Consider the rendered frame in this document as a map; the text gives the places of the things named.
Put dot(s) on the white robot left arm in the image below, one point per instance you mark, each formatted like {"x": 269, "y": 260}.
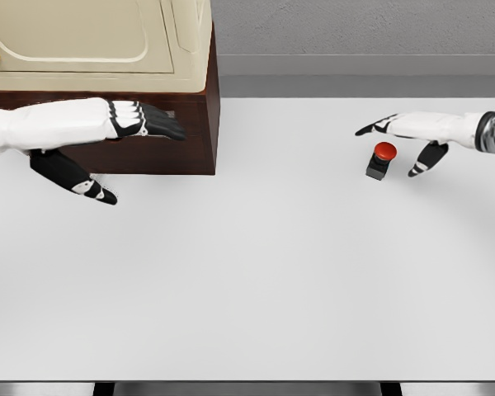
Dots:
{"x": 2, "y": 132}

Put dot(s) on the dark brown cabinet drawer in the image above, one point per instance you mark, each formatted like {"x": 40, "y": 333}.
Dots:
{"x": 152, "y": 158}

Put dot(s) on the cream and brown cabinet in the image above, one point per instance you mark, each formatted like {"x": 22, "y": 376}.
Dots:
{"x": 107, "y": 37}

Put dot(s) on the red button switch black base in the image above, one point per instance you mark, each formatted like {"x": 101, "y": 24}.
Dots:
{"x": 384, "y": 152}

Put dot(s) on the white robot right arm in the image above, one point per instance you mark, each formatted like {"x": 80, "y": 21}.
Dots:
{"x": 488, "y": 132}

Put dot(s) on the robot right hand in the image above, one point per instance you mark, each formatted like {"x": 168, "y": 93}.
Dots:
{"x": 425, "y": 125}

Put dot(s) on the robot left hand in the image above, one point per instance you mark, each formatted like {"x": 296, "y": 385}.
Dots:
{"x": 74, "y": 119}

